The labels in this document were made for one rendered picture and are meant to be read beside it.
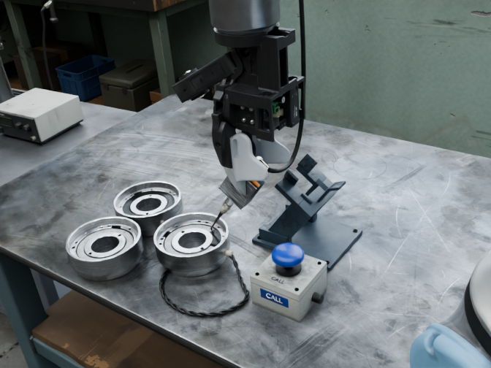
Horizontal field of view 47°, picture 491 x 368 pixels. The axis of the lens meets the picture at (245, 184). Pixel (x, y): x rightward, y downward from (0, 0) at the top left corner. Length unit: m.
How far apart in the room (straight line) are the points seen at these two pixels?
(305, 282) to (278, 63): 0.26
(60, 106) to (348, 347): 1.08
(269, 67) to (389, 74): 1.78
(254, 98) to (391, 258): 0.32
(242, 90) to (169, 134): 0.56
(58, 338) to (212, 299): 0.45
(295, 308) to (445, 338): 0.32
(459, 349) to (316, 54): 2.17
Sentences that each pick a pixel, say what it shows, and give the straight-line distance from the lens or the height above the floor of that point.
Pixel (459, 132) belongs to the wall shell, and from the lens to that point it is 2.37.
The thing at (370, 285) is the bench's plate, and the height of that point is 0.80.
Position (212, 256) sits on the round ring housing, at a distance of 0.76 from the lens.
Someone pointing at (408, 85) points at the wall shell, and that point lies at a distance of 2.36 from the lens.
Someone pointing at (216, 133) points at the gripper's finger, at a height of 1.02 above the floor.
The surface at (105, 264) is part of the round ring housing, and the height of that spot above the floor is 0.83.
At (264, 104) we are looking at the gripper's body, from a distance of 0.61.
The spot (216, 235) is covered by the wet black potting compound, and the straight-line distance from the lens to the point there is 0.80.
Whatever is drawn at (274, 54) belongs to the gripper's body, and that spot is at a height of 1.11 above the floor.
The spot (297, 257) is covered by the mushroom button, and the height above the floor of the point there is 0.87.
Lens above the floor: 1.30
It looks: 31 degrees down
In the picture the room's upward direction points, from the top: 5 degrees counter-clockwise
